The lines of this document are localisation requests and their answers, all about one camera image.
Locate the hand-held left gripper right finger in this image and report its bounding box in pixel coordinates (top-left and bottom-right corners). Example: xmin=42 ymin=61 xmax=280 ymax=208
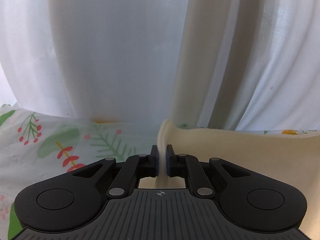
xmin=167 ymin=144 xmax=253 ymax=199

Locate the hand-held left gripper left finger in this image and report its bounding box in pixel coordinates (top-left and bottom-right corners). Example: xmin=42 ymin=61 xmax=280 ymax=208
xmin=66 ymin=145 xmax=160 ymax=199

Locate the cream knit sweater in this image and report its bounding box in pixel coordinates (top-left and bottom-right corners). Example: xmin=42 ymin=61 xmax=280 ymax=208
xmin=138 ymin=119 xmax=320 ymax=230

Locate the floral bed sheet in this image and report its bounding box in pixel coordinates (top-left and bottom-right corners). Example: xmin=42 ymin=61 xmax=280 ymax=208
xmin=0 ymin=102 xmax=320 ymax=240

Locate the white curtain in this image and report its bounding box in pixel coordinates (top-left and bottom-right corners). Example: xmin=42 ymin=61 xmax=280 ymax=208
xmin=0 ymin=0 xmax=320 ymax=133

